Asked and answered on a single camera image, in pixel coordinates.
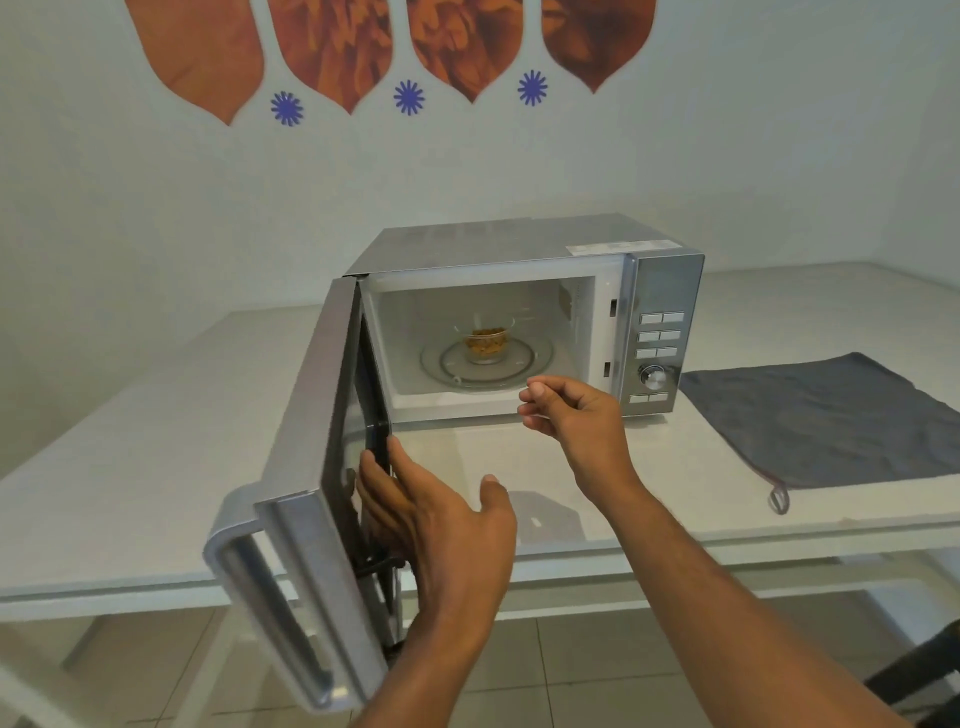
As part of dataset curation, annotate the orange leaf-shaped wall decal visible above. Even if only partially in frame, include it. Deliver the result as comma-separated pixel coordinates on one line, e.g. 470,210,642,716
405,0,525,105
266,0,394,115
540,0,657,95
123,0,265,126

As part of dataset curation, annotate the grey cloth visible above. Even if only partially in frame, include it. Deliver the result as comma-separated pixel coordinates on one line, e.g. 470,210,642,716
678,352,960,516

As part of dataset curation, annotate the silver microwave door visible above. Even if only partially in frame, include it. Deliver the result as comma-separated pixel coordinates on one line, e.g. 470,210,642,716
202,276,408,714

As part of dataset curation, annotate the person's left forearm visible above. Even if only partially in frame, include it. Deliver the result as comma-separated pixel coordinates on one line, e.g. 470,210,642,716
352,603,498,728

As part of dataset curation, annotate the glass microwave turntable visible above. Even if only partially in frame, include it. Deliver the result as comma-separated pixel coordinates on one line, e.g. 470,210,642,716
418,333,556,393

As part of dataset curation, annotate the person's right forearm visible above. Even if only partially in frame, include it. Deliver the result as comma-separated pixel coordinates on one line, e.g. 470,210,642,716
588,476,912,728

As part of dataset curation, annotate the small glass bowl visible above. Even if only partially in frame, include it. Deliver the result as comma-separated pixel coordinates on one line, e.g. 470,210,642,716
462,318,516,367

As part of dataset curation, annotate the person's right hand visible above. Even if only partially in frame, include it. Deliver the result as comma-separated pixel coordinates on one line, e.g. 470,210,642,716
516,374,640,506

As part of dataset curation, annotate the black chair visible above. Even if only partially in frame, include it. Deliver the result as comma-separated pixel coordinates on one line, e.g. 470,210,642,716
862,618,960,728

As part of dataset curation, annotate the silver microwave oven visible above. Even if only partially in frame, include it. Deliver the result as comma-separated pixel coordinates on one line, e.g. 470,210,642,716
343,213,706,426

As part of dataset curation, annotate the person's left hand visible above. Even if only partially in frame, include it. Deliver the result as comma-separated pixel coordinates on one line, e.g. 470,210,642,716
354,435,519,633

